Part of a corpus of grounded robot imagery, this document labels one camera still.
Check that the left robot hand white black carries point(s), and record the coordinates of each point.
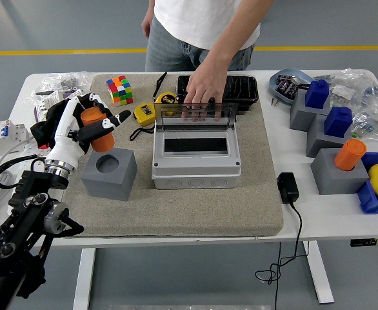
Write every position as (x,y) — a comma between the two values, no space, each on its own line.
(63,135)

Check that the white power strip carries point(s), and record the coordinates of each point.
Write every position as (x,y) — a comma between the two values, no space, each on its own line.
(26,149)

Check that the white table leg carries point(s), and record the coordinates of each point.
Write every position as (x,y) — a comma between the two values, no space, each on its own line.
(318,274)
(84,277)

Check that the white and purple carton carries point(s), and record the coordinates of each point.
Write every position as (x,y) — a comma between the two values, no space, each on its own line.
(45,105)

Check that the person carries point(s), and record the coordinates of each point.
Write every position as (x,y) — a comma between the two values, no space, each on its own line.
(192,19)

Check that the blue plastic bin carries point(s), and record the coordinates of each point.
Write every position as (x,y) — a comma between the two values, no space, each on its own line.
(373,203)

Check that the person's left hand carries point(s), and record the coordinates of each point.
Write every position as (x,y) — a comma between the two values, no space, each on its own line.
(205,84)

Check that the person's right hand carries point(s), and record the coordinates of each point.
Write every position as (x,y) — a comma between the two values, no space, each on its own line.
(146,26)

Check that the grey-brown fabric mat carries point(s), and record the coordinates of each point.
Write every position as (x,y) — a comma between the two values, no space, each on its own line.
(192,213)

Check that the black table control panel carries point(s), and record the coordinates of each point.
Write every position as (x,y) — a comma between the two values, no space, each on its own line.
(363,242)

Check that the person's left forearm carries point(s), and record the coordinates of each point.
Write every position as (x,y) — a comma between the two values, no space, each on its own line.
(237,32)

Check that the grey block holder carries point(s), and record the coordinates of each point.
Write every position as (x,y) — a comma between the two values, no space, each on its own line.
(302,116)
(318,142)

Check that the colourful puzzle cube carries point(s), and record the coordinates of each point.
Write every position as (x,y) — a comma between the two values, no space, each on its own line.
(119,92)

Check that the grey electrical junction box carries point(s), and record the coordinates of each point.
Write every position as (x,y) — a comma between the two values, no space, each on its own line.
(195,181)

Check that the smoky transparent box lid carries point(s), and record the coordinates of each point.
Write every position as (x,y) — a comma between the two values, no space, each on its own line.
(231,113)

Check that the yellow tape measure 5 print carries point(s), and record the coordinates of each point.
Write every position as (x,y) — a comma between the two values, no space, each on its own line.
(166,97)

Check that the blue bottle-shaped block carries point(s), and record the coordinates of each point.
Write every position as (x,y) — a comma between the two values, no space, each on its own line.
(316,95)
(337,122)

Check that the dark purple packet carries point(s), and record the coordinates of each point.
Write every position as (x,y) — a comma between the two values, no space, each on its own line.
(293,90)
(284,85)

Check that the small metal clips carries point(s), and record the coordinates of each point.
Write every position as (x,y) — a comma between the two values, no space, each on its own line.
(275,102)

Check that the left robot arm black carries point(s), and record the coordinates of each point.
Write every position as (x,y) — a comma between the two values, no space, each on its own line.
(24,206)

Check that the yellow tape measure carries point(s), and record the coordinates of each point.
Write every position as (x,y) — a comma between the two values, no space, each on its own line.
(144,113)

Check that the orange cylinder battery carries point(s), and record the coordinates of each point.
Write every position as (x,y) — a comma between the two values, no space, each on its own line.
(350,155)
(103,143)

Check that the black power adapter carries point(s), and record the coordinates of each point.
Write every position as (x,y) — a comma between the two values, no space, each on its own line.
(288,189)

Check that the white circuit breaker blue switches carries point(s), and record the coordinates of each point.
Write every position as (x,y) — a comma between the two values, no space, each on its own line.
(5,135)

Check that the grey block with round hole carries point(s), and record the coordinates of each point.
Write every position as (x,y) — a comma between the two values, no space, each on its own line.
(334,181)
(111,187)

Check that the black cloth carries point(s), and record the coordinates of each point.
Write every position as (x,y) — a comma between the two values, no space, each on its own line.
(47,126)

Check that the black plastic tray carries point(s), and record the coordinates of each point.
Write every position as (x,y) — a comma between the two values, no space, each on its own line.
(240,88)

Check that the light blue dish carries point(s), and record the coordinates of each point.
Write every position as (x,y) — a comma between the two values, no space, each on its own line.
(274,87)

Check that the person's right forearm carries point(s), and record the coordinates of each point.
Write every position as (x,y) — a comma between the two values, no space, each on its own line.
(151,8)

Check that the clear bag of small parts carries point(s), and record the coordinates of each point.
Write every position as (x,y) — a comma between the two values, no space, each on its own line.
(63,80)
(353,84)
(376,119)

